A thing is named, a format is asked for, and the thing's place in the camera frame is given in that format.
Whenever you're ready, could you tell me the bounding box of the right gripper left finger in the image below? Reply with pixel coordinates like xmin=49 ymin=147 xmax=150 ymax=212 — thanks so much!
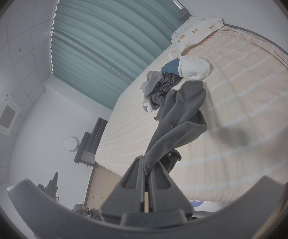
xmin=100 ymin=155 xmax=145 ymax=225

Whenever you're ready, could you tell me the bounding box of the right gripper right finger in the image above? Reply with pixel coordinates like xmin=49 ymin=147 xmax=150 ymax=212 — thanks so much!
xmin=148 ymin=161 xmax=194 ymax=220

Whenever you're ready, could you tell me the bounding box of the black T-shirt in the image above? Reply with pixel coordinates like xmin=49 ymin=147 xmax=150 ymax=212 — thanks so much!
xmin=144 ymin=81 xmax=207 ymax=177

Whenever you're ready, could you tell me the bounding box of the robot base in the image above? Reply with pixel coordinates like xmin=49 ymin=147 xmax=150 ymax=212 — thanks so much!
xmin=72 ymin=198 xmax=205 ymax=220

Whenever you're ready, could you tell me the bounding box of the bed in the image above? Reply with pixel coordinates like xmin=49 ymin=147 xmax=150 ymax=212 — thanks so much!
xmin=94 ymin=0 xmax=288 ymax=210

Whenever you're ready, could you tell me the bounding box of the pile of clothes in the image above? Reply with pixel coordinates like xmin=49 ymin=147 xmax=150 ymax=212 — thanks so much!
xmin=140 ymin=55 xmax=211 ymax=113

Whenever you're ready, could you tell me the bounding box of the black chest of drawers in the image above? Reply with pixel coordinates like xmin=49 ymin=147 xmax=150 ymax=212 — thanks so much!
xmin=74 ymin=117 xmax=108 ymax=165

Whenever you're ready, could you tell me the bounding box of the white ceiling air conditioner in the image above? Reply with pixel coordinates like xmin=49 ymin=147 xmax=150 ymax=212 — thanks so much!
xmin=0 ymin=94 xmax=22 ymax=136

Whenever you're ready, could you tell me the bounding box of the blue-green curtain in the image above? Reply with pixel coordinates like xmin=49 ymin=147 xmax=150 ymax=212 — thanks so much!
xmin=51 ymin=33 xmax=139 ymax=110
xmin=52 ymin=0 xmax=192 ymax=81

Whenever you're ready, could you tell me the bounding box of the white printed pillow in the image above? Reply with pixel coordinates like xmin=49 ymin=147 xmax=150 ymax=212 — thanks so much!
xmin=171 ymin=16 xmax=225 ymax=53

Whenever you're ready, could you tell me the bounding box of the grey bedside table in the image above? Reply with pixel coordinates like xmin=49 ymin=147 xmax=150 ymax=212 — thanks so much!
xmin=178 ymin=7 xmax=193 ymax=22

